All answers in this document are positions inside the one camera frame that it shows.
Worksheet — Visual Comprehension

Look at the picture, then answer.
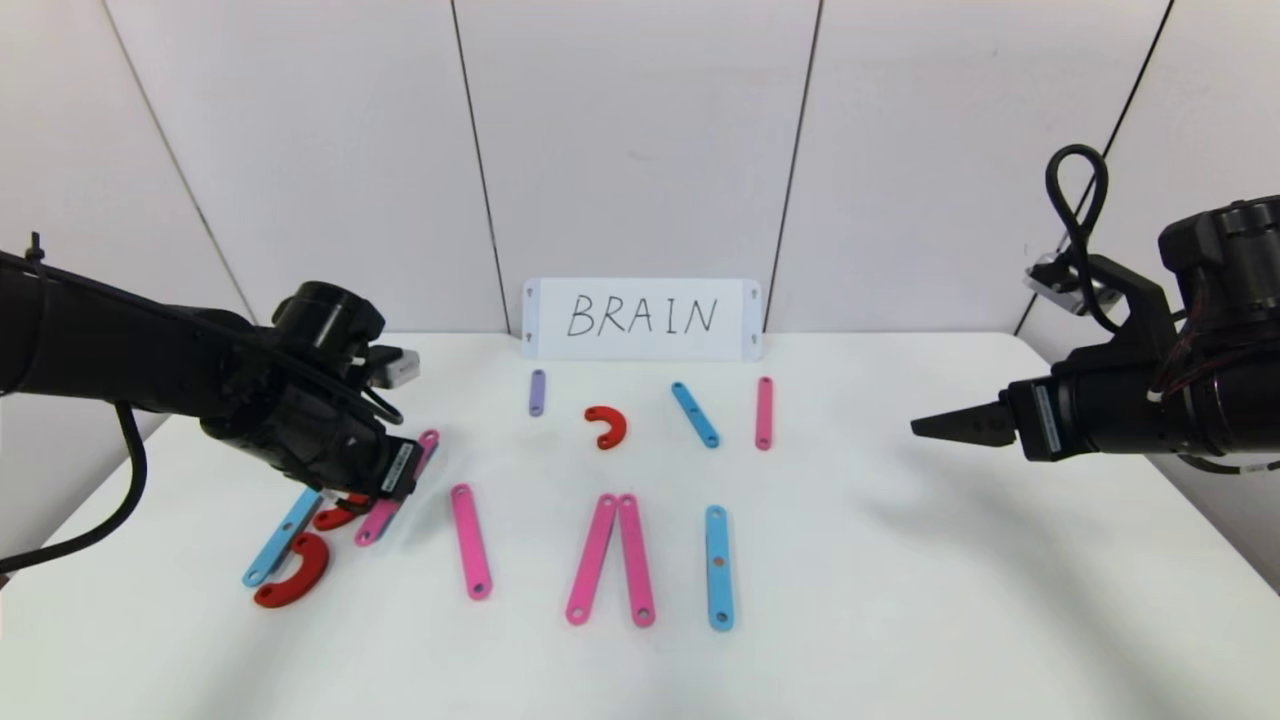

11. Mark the white BRAIN sign card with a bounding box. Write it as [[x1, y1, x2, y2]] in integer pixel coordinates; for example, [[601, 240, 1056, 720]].
[[522, 278, 763, 362]]

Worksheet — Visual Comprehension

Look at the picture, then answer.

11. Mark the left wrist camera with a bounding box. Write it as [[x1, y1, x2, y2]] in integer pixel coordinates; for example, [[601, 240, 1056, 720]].
[[365, 345, 421, 389]]

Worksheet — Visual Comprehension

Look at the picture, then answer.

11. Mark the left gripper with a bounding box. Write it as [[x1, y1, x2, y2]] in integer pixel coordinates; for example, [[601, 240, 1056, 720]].
[[275, 384, 425, 510]]

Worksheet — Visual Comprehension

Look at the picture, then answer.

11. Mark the black looped right arm cable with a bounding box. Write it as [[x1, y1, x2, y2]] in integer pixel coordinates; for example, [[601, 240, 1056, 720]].
[[1045, 145, 1121, 336]]

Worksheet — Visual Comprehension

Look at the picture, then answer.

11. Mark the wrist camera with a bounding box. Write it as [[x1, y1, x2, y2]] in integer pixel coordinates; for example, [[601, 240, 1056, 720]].
[[1024, 250, 1101, 316], [365, 345, 421, 389]]

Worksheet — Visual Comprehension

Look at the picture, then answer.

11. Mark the short blue bar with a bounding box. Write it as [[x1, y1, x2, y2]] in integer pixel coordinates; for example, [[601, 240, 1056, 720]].
[[670, 382, 721, 449]]

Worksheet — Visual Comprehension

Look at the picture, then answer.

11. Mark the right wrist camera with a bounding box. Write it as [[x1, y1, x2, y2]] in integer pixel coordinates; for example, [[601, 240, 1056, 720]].
[[1024, 250, 1101, 316]]

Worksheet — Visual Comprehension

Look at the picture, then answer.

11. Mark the medium red arc piece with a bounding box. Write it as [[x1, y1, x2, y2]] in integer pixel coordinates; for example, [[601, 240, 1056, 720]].
[[313, 495, 373, 532]]

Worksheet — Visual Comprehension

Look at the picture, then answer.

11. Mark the small red arc piece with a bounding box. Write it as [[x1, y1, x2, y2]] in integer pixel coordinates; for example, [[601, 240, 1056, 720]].
[[584, 405, 629, 451]]

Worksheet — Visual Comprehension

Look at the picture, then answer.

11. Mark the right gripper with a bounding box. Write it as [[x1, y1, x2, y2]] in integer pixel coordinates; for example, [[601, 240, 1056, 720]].
[[910, 359, 1193, 462]]

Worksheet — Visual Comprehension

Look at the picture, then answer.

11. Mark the black right camera bracket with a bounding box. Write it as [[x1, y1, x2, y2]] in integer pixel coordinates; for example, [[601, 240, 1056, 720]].
[[1090, 255, 1179, 376]]

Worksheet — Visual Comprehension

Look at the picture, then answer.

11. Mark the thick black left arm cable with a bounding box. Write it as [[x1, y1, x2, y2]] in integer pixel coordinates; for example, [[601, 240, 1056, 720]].
[[0, 400, 149, 576]]

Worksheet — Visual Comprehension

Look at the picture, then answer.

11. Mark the long blue bar orange dot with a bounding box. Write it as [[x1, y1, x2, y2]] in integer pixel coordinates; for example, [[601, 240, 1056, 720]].
[[705, 505, 735, 632]]

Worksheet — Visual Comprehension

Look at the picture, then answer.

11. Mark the long pink bar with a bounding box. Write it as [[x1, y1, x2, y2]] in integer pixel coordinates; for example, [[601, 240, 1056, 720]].
[[354, 429, 441, 547], [450, 484, 493, 601], [565, 494, 619, 627], [617, 494, 657, 628]]

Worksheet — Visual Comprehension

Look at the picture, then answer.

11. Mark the large red arc piece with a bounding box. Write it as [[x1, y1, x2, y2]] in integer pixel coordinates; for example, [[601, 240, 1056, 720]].
[[253, 532, 331, 609]]

